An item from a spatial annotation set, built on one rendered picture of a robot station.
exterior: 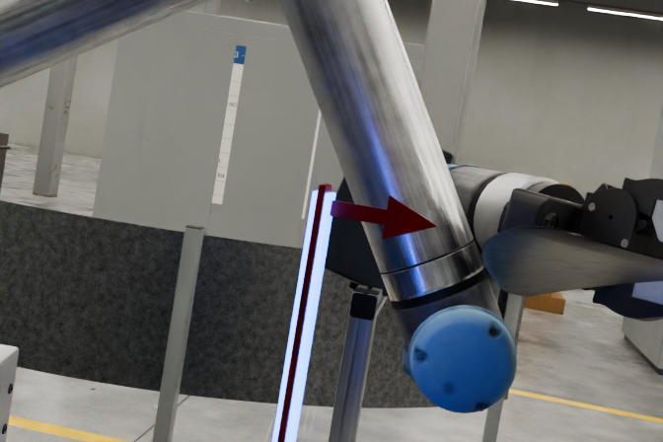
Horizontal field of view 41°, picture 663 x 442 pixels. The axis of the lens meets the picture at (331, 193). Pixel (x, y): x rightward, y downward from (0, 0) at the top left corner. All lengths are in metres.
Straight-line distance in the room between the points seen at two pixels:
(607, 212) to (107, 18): 0.46
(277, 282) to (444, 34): 2.77
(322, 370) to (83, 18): 1.60
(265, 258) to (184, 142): 4.60
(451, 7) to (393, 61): 4.14
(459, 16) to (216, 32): 2.50
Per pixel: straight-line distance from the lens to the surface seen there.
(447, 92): 4.72
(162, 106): 6.81
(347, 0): 0.63
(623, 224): 0.62
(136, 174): 6.87
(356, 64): 0.63
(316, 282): 0.47
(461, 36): 4.75
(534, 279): 0.55
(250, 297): 2.20
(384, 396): 2.39
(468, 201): 0.73
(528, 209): 0.58
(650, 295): 0.60
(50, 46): 0.83
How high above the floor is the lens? 1.21
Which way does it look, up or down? 3 degrees down
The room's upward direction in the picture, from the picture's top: 9 degrees clockwise
